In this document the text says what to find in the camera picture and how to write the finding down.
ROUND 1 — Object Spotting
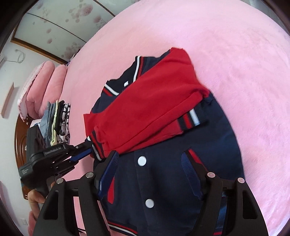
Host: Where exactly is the wooden headboard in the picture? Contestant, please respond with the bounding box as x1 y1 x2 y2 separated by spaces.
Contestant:
14 113 31 200

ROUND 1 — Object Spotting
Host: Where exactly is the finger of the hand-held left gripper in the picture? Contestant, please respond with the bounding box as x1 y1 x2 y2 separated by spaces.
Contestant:
66 137 94 152
54 148 92 175

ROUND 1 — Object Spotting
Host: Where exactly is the person's left hand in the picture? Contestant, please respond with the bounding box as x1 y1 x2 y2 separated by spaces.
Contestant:
28 182 57 236

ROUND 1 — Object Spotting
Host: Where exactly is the pink bed blanket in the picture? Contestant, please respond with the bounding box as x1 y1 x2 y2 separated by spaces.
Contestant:
61 0 290 236

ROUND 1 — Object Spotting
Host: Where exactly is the wooden ceiling trim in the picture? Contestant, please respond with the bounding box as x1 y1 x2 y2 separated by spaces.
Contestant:
11 37 71 64

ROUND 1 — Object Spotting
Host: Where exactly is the pink pillow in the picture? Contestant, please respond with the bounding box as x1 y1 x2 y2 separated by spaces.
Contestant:
37 65 68 119
18 61 55 121

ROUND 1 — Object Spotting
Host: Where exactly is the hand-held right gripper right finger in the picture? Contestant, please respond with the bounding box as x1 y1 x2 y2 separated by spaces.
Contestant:
181 148 281 236

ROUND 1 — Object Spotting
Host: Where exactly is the stack of folded clothes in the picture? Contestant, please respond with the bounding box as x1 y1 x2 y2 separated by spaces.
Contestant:
32 100 72 146

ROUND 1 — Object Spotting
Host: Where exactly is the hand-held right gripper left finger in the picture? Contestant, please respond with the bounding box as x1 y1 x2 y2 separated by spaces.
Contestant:
33 150 120 236

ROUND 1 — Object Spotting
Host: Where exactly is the wall-mounted wooden board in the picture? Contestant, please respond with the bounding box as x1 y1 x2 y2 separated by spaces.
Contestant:
0 82 14 118

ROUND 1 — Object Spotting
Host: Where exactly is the wall cable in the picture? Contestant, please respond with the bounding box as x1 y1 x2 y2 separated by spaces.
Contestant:
14 49 26 63

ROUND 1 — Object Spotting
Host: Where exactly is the navy and red jacket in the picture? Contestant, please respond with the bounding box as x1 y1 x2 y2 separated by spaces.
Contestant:
83 47 245 236

